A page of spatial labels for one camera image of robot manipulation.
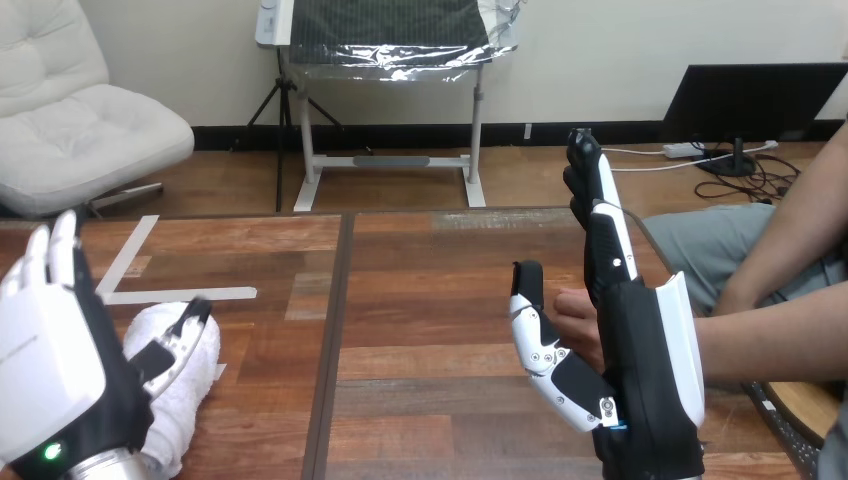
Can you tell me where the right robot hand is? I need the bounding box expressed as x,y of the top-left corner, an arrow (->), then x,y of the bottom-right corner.
508,127 -> 708,480

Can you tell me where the person's hand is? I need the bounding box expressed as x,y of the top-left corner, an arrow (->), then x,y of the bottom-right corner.
552,288 -> 607,374

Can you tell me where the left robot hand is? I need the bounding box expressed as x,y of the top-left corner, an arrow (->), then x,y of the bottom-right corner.
0,210 -> 214,480

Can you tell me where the person's forearm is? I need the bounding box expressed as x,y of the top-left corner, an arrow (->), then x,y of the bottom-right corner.
711,121 -> 848,317
691,298 -> 848,387

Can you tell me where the rolled white towel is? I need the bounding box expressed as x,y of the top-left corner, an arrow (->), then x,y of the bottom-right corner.
122,301 -> 223,480

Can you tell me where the person's body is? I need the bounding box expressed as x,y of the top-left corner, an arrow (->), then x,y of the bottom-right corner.
641,202 -> 848,480

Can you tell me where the round wooden stool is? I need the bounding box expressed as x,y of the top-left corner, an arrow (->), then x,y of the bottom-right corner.
741,380 -> 839,480

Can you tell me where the white power strip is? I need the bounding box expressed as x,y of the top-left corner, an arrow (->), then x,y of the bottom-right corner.
662,139 -> 780,161

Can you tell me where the white cushioned chair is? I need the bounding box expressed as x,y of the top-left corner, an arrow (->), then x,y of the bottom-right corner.
0,0 -> 196,221

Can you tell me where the white desk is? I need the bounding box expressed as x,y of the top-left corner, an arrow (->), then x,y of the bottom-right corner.
254,0 -> 489,214

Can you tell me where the dark screen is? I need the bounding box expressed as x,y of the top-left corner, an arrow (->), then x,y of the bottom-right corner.
659,62 -> 848,178

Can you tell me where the black tripod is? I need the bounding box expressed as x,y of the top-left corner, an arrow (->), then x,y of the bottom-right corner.
245,47 -> 346,214

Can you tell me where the foil sheet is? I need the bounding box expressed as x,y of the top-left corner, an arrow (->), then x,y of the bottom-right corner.
288,0 -> 523,83

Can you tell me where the tangle of cables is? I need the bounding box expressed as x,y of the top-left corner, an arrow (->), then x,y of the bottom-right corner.
690,137 -> 804,204

